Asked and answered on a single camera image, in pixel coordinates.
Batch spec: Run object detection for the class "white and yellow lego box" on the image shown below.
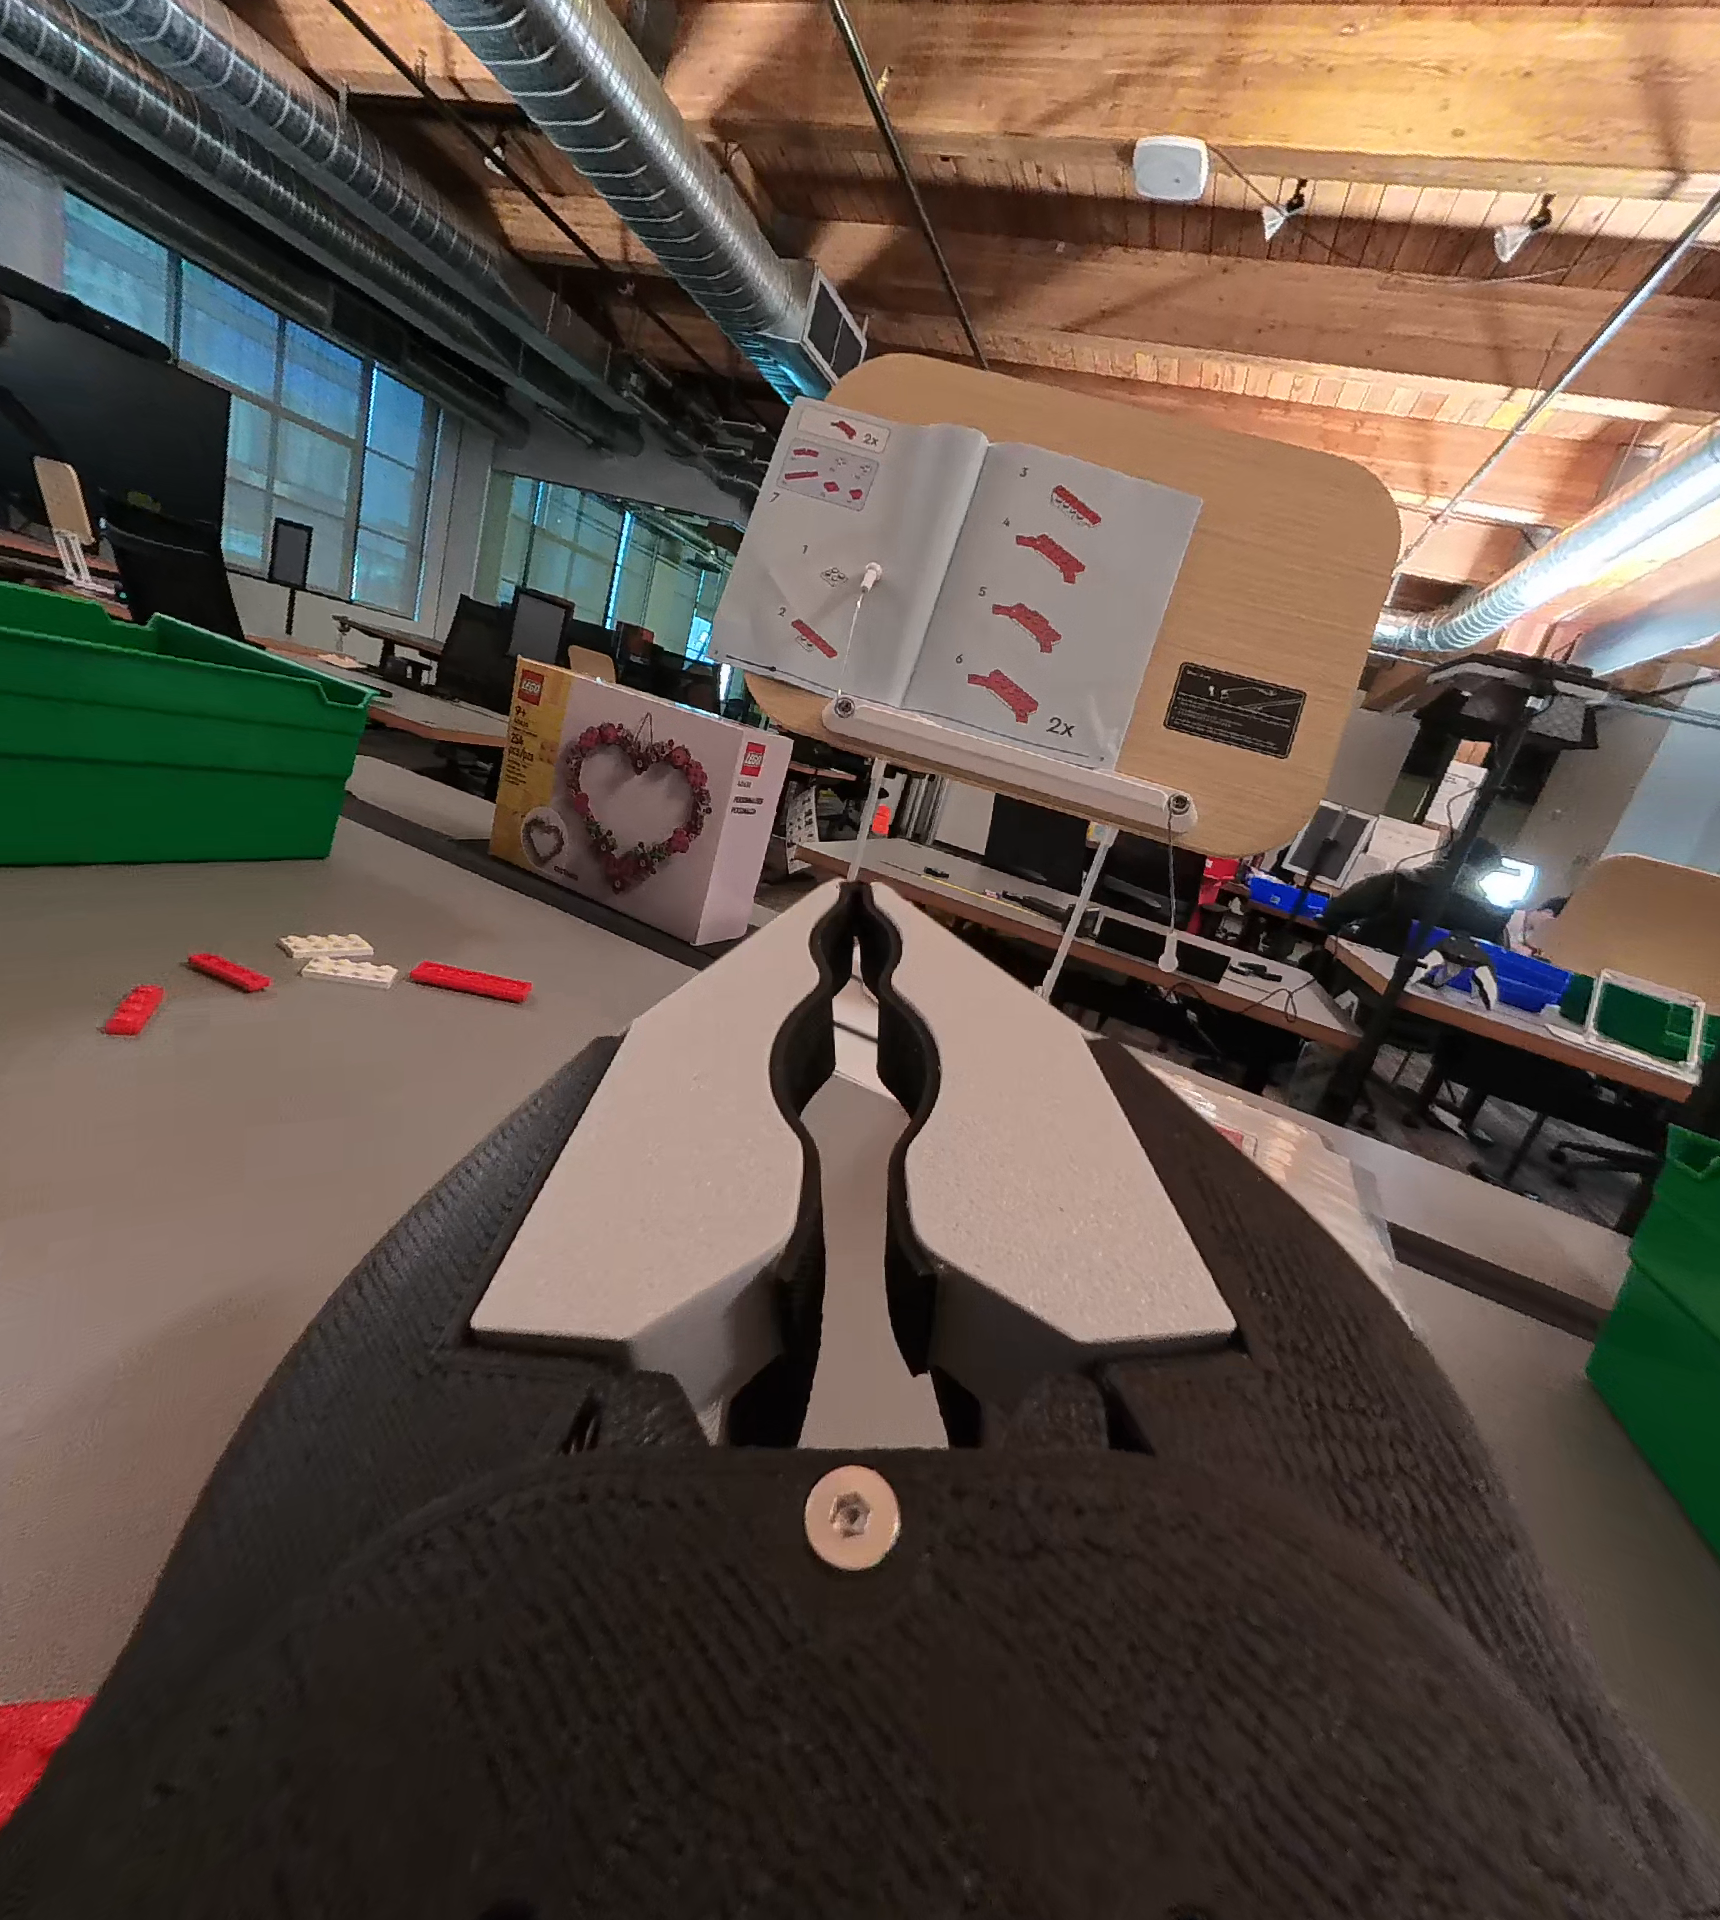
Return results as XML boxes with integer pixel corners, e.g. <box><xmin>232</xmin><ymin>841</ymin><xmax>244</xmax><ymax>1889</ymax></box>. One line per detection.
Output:
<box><xmin>488</xmin><ymin>654</ymin><xmax>798</xmax><ymax>948</ymax></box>

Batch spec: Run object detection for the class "blue storage bin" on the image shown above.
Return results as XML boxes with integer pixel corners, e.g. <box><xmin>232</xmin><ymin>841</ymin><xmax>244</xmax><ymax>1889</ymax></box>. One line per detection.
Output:
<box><xmin>1405</xmin><ymin>927</ymin><xmax>1573</xmax><ymax>1011</ymax></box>

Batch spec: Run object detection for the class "background wooden desk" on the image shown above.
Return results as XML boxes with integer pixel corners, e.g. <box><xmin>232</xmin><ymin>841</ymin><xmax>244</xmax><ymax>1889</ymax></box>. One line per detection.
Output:
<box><xmin>1332</xmin><ymin>930</ymin><xmax>1720</xmax><ymax>1159</ymax></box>

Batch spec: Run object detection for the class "black overhead rig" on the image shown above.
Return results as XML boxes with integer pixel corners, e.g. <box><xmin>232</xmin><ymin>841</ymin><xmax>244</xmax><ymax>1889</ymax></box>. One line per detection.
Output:
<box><xmin>1354</xmin><ymin>593</ymin><xmax>1720</xmax><ymax>1189</ymax></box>

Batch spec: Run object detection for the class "silver spiral ceiling duct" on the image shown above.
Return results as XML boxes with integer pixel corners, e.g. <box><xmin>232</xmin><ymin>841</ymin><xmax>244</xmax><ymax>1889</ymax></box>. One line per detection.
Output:
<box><xmin>423</xmin><ymin>0</ymin><xmax>869</xmax><ymax>401</ymax></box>
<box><xmin>1370</xmin><ymin>344</ymin><xmax>1720</xmax><ymax>654</ymax></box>

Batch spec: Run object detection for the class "green plastic bin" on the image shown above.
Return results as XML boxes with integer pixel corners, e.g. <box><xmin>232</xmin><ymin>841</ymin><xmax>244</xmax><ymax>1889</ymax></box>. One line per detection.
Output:
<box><xmin>1585</xmin><ymin>1125</ymin><xmax>1720</xmax><ymax>1698</ymax></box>
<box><xmin>0</xmin><ymin>567</ymin><xmax>379</xmax><ymax>873</ymax></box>

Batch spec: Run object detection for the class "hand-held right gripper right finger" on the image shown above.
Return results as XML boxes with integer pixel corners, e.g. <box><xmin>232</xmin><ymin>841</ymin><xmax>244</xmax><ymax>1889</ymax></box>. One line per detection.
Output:
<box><xmin>859</xmin><ymin>882</ymin><xmax>1239</xmax><ymax>1404</ymax></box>

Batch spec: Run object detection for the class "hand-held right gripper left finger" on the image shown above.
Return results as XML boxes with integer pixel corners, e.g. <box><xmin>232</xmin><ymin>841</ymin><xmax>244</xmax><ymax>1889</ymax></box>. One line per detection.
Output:
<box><xmin>469</xmin><ymin>882</ymin><xmax>861</xmax><ymax>1404</ymax></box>

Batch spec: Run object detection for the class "black ceiling tie rod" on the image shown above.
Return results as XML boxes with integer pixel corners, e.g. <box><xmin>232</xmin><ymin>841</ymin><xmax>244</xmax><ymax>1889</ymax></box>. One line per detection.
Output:
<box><xmin>1392</xmin><ymin>67</ymin><xmax>1720</xmax><ymax>573</ymax></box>
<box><xmin>826</xmin><ymin>0</ymin><xmax>989</xmax><ymax>374</ymax></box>

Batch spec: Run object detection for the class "black office chair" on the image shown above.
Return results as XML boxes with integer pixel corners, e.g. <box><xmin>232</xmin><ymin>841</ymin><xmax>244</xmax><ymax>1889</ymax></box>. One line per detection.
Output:
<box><xmin>102</xmin><ymin>522</ymin><xmax>250</xmax><ymax>645</ymax></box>

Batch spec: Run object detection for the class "black wall screen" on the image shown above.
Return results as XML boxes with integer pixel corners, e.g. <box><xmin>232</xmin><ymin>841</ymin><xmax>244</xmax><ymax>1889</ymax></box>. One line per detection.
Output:
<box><xmin>0</xmin><ymin>246</ymin><xmax>232</xmax><ymax>528</ymax></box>

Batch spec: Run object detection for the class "lego instruction booklet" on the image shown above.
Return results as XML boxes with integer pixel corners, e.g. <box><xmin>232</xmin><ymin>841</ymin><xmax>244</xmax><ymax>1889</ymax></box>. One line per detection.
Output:
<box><xmin>709</xmin><ymin>397</ymin><xmax>1204</xmax><ymax>764</ymax></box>

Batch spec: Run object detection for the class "dark spiral ceiling duct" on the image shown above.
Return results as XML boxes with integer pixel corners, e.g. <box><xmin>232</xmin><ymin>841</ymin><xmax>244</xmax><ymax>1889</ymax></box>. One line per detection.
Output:
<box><xmin>0</xmin><ymin>0</ymin><xmax>643</xmax><ymax>444</ymax></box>

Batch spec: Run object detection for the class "small green storage bin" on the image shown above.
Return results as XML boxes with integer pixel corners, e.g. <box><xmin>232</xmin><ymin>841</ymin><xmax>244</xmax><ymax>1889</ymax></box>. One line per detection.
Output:
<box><xmin>1585</xmin><ymin>972</ymin><xmax>1720</xmax><ymax>1070</ymax></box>

